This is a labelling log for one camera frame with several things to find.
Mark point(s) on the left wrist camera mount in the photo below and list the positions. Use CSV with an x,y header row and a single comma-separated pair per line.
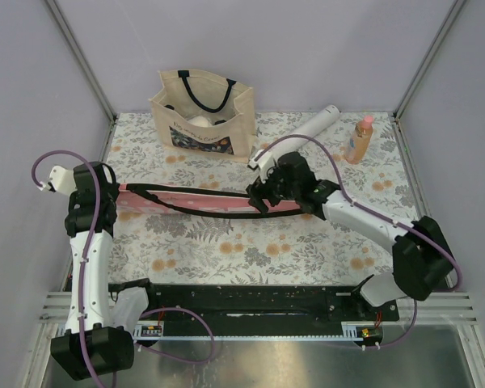
x,y
60,180

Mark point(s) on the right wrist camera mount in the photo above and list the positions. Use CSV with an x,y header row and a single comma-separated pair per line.
x,y
262,160

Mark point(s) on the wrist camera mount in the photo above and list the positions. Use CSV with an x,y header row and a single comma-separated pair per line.
x,y
60,180
262,160

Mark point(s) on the white shuttlecock tube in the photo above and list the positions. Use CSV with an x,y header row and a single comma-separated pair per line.
x,y
302,134

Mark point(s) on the pink racket cover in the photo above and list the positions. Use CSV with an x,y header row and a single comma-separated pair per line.
x,y
149,198

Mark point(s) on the peach lotion bottle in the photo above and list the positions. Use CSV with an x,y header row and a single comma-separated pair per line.
x,y
359,140

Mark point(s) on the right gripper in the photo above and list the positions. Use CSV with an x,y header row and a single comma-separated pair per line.
x,y
260,188

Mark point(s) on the white item inside bag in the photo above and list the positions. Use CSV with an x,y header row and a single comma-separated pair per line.
x,y
200,121

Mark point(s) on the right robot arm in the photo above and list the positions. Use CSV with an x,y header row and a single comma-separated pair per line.
x,y
421,256

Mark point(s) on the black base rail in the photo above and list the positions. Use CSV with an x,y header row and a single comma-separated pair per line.
x,y
253,311

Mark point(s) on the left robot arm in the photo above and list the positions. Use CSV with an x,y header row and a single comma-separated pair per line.
x,y
91,344

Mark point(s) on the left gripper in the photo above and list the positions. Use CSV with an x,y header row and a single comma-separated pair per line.
x,y
114,189

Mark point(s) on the beige canvas tote bag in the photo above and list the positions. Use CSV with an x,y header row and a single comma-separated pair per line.
x,y
205,113

